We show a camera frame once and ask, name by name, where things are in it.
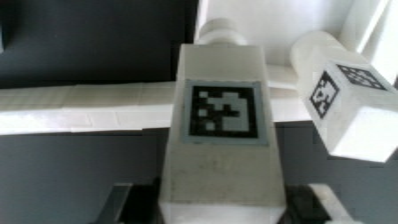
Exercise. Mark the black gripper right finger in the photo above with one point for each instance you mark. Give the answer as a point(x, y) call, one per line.
point(313, 206)

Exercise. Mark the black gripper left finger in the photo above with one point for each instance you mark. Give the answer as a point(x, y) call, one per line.
point(130, 206)

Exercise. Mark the white tagged leg block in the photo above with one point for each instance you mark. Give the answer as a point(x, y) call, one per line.
point(222, 186)
point(349, 97)

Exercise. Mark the white tagged leg block front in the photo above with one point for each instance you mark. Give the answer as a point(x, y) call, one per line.
point(349, 97)

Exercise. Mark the white chair seat block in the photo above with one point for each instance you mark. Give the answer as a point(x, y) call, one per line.
point(274, 21)

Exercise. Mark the white front fence rail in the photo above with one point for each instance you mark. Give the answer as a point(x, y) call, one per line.
point(87, 108)

